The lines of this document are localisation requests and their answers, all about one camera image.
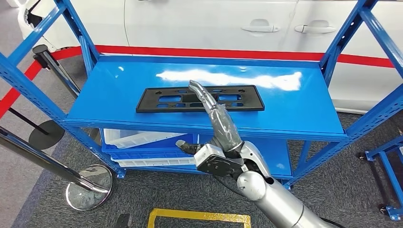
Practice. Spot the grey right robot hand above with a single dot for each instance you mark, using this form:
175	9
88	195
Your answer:
223	126

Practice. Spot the black plastic car part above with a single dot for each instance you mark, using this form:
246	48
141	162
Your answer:
148	104

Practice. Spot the blue metal shelf rack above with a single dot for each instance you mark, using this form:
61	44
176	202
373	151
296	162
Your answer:
126	94

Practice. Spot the red barrier belt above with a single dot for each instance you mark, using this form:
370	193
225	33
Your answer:
189	52

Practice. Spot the blue plastic bin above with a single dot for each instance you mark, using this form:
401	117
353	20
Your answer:
141	155

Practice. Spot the clear white plastic bin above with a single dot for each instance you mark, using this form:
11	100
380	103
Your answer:
132	140

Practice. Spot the yellow floor tape square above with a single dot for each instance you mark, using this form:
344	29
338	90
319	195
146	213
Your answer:
195	215

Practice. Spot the white car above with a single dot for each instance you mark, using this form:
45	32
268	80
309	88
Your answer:
189	25

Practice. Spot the small blue metal rack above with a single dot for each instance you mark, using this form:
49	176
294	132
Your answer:
392	176

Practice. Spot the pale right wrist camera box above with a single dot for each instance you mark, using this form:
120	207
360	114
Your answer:
214	160

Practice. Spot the chrome stanchion post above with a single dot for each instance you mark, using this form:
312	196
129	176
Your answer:
91	188
63	77

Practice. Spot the black stanchion post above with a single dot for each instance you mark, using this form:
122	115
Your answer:
47	135

